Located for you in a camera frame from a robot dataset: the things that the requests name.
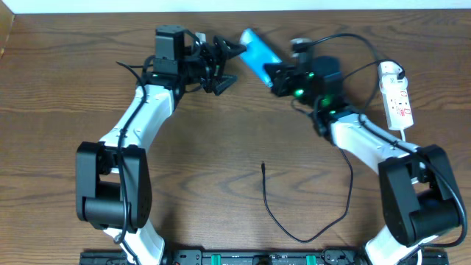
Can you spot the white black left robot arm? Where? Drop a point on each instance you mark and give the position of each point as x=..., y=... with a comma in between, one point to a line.
x=113, y=187

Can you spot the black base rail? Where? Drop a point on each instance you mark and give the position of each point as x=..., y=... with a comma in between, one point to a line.
x=198, y=257

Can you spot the white power strip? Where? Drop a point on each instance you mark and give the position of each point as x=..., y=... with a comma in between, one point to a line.
x=396, y=104

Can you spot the white USB wall charger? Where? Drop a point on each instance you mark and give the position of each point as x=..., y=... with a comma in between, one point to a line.
x=390, y=83

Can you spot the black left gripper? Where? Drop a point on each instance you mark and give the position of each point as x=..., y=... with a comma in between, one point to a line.
x=214, y=64

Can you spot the blue screen Galaxy smartphone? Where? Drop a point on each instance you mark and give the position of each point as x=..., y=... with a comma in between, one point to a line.
x=257, y=54

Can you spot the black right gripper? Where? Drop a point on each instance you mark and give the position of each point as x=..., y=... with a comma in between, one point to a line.
x=279, y=77

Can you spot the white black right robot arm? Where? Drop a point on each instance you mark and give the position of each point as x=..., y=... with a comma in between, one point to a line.
x=419, y=194

